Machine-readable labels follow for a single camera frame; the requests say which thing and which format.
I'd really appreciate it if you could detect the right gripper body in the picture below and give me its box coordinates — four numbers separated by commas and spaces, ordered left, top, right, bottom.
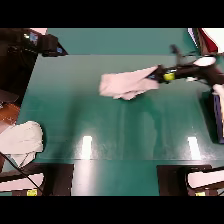
147, 64, 176, 83

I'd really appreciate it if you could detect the grey T-shirt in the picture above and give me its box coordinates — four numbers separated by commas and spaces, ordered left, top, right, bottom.
98, 65, 161, 101

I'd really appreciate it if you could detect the white garment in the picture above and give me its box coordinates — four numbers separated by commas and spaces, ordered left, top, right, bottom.
0, 120, 45, 168

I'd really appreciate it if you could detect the black cable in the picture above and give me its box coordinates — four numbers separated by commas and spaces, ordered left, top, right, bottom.
0, 151, 46, 197

